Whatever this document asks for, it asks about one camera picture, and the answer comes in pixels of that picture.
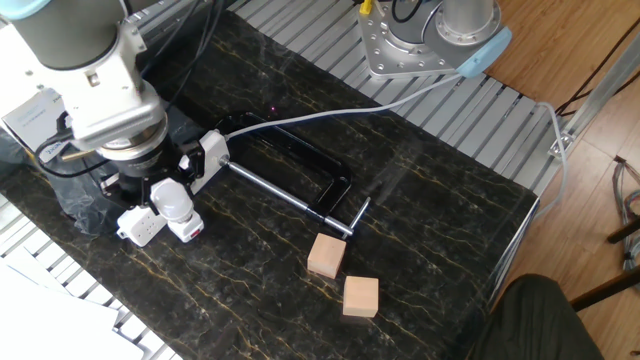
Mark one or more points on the white paper sheets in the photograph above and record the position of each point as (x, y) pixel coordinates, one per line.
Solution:
(50, 325)

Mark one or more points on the white light bulb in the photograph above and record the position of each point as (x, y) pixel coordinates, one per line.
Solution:
(172, 200)

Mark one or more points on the white bulb holder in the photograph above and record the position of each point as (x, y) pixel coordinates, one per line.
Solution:
(187, 229)

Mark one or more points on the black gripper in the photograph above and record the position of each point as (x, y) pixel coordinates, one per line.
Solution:
(145, 162)

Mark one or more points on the dark trousered person leg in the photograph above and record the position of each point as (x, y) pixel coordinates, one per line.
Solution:
(535, 325)

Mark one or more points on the white power strip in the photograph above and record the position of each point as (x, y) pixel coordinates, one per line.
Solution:
(142, 227)

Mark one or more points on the black plastic wrapped package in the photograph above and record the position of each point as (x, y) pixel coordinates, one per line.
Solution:
(85, 210)

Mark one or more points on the wooden cube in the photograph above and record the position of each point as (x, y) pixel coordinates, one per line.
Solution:
(361, 297)
(326, 256)

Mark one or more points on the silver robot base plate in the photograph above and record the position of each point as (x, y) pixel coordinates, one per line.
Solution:
(395, 57)

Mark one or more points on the black C-clamp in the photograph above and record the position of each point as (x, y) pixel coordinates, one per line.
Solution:
(340, 187)

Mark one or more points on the dark wooden stool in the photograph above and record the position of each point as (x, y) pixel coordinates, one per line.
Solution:
(600, 292)

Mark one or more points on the aluminium frame rail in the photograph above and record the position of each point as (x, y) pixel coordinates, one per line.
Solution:
(595, 90)

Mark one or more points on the yellow plug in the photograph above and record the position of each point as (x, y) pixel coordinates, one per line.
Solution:
(366, 7)

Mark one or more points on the white blue cardboard box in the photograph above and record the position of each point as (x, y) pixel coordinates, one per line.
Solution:
(30, 120)

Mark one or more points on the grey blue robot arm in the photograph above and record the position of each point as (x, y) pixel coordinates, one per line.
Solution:
(85, 75)

